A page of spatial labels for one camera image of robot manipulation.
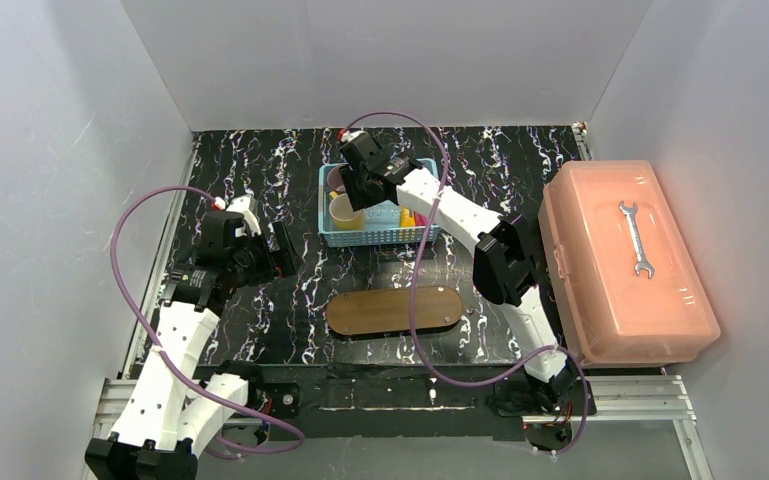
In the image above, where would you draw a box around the light blue plastic basket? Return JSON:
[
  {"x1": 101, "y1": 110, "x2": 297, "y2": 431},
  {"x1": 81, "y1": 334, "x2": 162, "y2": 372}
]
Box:
[{"x1": 318, "y1": 164, "x2": 424, "y2": 248}]

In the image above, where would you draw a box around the yellow mug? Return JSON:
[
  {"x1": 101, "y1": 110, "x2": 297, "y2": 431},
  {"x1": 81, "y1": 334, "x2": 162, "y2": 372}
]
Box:
[{"x1": 328, "y1": 192, "x2": 366, "y2": 231}]

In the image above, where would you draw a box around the yellow toothpaste tube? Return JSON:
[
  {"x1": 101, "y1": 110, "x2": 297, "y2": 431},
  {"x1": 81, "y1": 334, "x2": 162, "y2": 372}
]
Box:
[{"x1": 399, "y1": 207, "x2": 416, "y2": 228}]

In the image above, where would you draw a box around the oval wooden tray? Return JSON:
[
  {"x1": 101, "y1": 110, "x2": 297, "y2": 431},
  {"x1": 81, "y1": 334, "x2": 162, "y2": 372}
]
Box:
[{"x1": 325, "y1": 286, "x2": 465, "y2": 337}]

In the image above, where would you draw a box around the purple mug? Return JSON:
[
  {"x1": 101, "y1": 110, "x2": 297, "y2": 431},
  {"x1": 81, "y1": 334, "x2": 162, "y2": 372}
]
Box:
[{"x1": 326, "y1": 165, "x2": 345, "y2": 194}]

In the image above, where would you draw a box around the clear textured acrylic holder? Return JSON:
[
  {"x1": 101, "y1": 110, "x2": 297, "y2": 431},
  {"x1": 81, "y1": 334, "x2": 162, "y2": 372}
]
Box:
[{"x1": 365, "y1": 201, "x2": 401, "y2": 230}]

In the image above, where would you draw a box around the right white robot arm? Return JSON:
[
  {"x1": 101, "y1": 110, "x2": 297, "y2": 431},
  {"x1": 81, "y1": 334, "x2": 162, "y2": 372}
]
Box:
[{"x1": 339, "y1": 130, "x2": 577, "y2": 401}]

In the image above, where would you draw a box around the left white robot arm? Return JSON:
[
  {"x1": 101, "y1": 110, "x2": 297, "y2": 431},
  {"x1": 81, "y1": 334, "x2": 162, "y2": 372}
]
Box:
[{"x1": 85, "y1": 211, "x2": 304, "y2": 479}]

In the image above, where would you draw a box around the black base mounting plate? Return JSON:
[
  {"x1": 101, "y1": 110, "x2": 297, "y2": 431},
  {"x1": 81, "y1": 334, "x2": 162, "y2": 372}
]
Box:
[{"x1": 196, "y1": 360, "x2": 597, "y2": 442}]

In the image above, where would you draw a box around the pink translucent storage box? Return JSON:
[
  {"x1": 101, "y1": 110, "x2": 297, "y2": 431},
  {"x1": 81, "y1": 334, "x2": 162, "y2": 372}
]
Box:
[{"x1": 538, "y1": 160, "x2": 721, "y2": 368}]

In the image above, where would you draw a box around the silver open-end wrench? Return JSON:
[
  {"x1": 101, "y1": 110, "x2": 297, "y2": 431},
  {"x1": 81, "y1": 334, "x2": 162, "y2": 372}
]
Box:
[{"x1": 618, "y1": 201, "x2": 655, "y2": 280}]

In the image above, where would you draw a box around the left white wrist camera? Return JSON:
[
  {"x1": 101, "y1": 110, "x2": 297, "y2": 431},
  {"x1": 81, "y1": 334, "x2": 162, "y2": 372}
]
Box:
[{"x1": 212, "y1": 194, "x2": 262, "y2": 238}]

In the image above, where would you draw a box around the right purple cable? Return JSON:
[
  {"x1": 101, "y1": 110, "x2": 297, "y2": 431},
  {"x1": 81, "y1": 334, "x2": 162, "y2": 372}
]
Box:
[{"x1": 337, "y1": 110, "x2": 592, "y2": 458}]

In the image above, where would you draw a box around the purple cable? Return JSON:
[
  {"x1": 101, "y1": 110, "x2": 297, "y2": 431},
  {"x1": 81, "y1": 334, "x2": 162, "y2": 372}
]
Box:
[
  {"x1": 109, "y1": 186, "x2": 306, "y2": 462},
  {"x1": 337, "y1": 110, "x2": 592, "y2": 458}
]

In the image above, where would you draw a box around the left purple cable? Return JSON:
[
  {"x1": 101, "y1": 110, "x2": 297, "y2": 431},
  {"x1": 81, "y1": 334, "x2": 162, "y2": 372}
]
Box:
[{"x1": 109, "y1": 186, "x2": 306, "y2": 462}]

